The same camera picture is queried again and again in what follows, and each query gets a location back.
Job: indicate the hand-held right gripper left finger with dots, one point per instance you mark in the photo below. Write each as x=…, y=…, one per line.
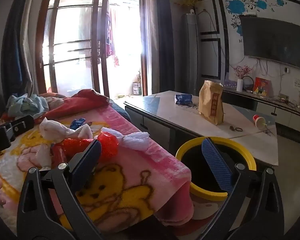
x=86, y=160

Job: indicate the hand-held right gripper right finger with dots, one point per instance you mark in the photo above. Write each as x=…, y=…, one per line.
x=216, y=165

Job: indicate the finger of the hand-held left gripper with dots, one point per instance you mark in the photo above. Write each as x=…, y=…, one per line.
x=17, y=129
x=21, y=120

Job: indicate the red can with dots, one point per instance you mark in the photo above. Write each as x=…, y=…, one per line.
x=72, y=145

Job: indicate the yellow rimmed waste bin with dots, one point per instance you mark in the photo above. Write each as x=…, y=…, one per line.
x=242, y=150

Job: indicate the blue rubber glove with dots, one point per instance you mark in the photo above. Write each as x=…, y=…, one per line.
x=77, y=124

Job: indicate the light blue cloth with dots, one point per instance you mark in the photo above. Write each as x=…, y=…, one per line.
x=27, y=105

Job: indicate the red plastic wrapper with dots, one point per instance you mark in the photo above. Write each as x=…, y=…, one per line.
x=108, y=146

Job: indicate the white plastic wrappers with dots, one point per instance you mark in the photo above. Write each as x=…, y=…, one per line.
x=52, y=128

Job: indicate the pink printed pillow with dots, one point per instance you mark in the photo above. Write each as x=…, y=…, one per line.
x=55, y=101

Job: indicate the pink printed blanket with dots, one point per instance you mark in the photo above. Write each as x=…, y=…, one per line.
x=140, y=170

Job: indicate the brown paper bag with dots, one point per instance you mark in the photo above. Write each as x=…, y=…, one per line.
x=211, y=105

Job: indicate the red paper cup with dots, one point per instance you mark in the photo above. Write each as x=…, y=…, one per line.
x=258, y=120

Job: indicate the marble top coffee table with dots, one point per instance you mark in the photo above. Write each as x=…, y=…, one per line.
x=170, y=112

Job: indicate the blue packet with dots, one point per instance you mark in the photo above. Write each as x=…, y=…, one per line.
x=183, y=99

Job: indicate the dark blue curtain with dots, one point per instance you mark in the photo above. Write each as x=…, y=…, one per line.
x=13, y=42
x=165, y=42

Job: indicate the white vase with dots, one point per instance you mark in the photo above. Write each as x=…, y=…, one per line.
x=239, y=85

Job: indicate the round desk mirror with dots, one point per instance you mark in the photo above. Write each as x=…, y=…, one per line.
x=248, y=85

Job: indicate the white television cabinet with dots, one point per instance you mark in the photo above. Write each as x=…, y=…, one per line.
x=285, y=112

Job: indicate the white plastic drawer box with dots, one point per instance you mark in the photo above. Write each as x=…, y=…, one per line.
x=136, y=88

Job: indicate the red picture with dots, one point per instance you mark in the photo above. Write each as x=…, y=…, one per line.
x=261, y=86

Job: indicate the grey standing air conditioner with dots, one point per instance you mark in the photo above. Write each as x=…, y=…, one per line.
x=190, y=55

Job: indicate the hanging red clothes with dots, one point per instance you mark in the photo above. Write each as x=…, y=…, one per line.
x=110, y=42

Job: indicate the yellow artificial flowers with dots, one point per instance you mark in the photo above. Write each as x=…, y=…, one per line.
x=190, y=1

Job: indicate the wall mounted television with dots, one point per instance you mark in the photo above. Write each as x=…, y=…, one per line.
x=272, y=40

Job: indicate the blue flower wall decal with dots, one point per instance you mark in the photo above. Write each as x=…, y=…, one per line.
x=237, y=5

